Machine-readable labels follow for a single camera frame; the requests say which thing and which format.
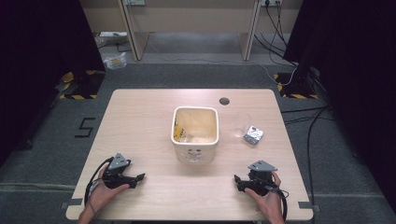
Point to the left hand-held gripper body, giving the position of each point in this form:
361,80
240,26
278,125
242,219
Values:
116,169

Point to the person's left hand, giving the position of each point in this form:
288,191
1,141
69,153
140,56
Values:
101,196

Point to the silver foil packet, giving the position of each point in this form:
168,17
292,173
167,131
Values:
253,135

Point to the grey tape strip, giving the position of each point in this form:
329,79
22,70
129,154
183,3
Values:
72,202
308,206

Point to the white power strip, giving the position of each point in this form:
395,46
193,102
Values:
112,34

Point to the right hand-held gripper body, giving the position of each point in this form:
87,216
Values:
260,179

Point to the beige wooden desk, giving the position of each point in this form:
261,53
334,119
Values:
193,17

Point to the black curtain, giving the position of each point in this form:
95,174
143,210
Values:
40,62
358,77

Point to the person's right hand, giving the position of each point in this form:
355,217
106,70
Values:
269,203

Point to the clear plastic bag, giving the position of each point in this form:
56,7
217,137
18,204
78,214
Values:
115,61

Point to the wall socket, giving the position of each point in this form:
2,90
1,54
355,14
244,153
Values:
271,2
134,2

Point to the clear plastic cup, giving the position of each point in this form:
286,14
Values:
240,126

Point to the white square bin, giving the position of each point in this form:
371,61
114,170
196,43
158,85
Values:
194,152

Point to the hazard-striped stand base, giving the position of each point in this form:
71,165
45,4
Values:
79,87
295,88

